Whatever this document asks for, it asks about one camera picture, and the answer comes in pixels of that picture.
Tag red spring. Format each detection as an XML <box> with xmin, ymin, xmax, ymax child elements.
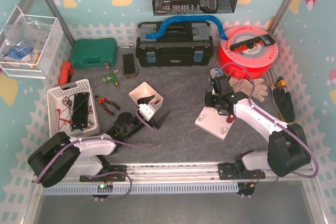
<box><xmin>226</xmin><ymin>114</ymin><xmax>235</xmax><ymax>124</ymax></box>

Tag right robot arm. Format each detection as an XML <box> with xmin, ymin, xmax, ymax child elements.
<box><xmin>205</xmin><ymin>76</ymin><xmax>312</xmax><ymax>177</ymax></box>

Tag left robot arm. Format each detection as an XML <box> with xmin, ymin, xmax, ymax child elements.
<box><xmin>27</xmin><ymin>95</ymin><xmax>170</xmax><ymax>188</ymax></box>

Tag white spring tray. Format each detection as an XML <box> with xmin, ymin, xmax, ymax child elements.
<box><xmin>129</xmin><ymin>82</ymin><xmax>163</xmax><ymax>108</ymax></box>

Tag white peg board fixture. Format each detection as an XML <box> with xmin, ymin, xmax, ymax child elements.
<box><xmin>195</xmin><ymin>107</ymin><xmax>234</xmax><ymax>140</ymax></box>

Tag black battery holder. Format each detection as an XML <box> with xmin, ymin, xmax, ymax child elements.
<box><xmin>122</xmin><ymin>54</ymin><xmax>139</xmax><ymax>78</ymax></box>

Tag beige work glove rear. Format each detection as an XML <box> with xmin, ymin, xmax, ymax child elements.
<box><xmin>229</xmin><ymin>77</ymin><xmax>268</xmax><ymax>102</ymax></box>

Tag orange black pliers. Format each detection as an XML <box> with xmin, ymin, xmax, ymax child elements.
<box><xmin>94</xmin><ymin>95</ymin><xmax>120</xmax><ymax>116</ymax></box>

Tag green toy drill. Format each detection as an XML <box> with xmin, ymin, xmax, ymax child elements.
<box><xmin>102</xmin><ymin>70</ymin><xmax>120</xmax><ymax>88</ymax></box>

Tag black circuit board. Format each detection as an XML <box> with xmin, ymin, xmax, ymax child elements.
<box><xmin>71</xmin><ymin>92</ymin><xmax>89</xmax><ymax>130</ymax></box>

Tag red tubing spool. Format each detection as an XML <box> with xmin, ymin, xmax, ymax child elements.
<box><xmin>217</xmin><ymin>25</ymin><xmax>279</xmax><ymax>79</ymax></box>

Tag black rubber glove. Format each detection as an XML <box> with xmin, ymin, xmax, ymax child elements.
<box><xmin>272</xmin><ymin>88</ymin><xmax>295</xmax><ymax>124</ymax></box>

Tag black tool box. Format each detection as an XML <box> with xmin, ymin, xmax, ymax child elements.
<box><xmin>135</xmin><ymin>22</ymin><xmax>214</xmax><ymax>67</ymax></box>

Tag white perforated basket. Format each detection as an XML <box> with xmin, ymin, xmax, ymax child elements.
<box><xmin>47</xmin><ymin>79</ymin><xmax>100</xmax><ymax>136</ymax></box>

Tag green plastic case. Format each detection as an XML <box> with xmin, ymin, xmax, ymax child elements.
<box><xmin>70</xmin><ymin>38</ymin><xmax>118</xmax><ymax>69</ymax></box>

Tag orange utility knife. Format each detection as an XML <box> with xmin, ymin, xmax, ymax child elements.
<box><xmin>59</xmin><ymin>61</ymin><xmax>74</xmax><ymax>86</ymax></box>

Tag blue white gloves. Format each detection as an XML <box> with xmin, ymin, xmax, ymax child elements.
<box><xmin>5</xmin><ymin>41</ymin><xmax>34</xmax><ymax>62</ymax></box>

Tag solder wire spool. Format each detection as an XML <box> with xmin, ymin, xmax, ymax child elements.
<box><xmin>209</xmin><ymin>68</ymin><xmax>223</xmax><ymax>79</ymax></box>

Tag yellow handled tool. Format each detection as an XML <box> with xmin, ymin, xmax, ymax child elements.
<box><xmin>270</xmin><ymin>77</ymin><xmax>287</xmax><ymax>90</ymax></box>

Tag blue corrugated hose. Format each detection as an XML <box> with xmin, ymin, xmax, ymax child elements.
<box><xmin>145</xmin><ymin>15</ymin><xmax>229</xmax><ymax>41</ymax></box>

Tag black socket holder rail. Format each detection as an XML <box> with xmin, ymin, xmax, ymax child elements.
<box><xmin>229</xmin><ymin>34</ymin><xmax>276</xmax><ymax>53</ymax></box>

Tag clear acrylic wall box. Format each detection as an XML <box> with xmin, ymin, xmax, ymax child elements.
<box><xmin>1</xmin><ymin>7</ymin><xmax>64</xmax><ymax>79</ymax></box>

